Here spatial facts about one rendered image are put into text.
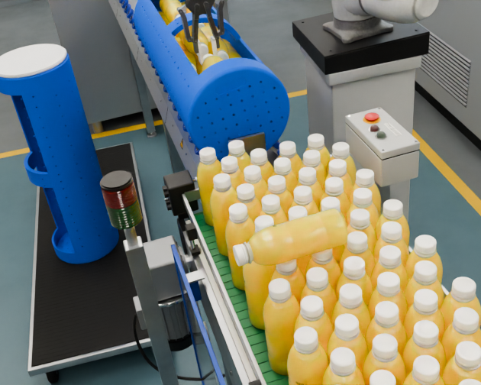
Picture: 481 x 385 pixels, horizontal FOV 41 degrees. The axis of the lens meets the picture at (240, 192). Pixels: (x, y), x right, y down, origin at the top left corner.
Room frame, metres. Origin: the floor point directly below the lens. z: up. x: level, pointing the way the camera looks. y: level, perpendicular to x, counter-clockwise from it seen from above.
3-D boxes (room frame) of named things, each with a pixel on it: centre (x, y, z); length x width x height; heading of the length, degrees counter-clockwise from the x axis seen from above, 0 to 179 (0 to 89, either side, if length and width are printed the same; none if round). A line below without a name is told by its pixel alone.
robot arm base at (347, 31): (2.10, -0.46, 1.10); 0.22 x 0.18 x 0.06; 15
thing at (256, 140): (1.50, -0.03, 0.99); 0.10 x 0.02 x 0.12; 103
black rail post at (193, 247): (1.23, 0.13, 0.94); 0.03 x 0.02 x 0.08; 13
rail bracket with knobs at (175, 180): (1.41, 0.15, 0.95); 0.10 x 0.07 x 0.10; 103
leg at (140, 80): (3.46, 0.49, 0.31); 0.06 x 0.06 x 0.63; 13
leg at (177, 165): (2.51, 0.27, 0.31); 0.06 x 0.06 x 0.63; 13
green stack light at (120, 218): (1.05, 0.23, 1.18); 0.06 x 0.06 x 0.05
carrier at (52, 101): (2.30, 0.71, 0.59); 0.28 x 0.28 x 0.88
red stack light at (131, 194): (1.05, 0.23, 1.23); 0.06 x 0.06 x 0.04
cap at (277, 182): (1.19, -0.08, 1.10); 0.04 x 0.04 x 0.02
